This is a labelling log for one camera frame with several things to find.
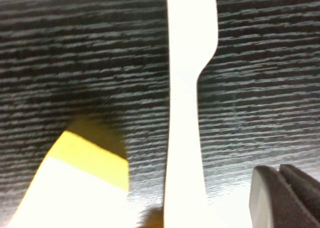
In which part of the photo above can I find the yellow foam cube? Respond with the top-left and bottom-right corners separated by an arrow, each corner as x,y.
7,130 -> 141,228

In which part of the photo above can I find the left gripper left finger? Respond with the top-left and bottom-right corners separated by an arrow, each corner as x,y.
248,165 -> 320,228

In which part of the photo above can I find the white plastic knife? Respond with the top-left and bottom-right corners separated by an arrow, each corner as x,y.
163,0 -> 219,228

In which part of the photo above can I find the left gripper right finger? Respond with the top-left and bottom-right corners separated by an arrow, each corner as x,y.
278,164 -> 320,218

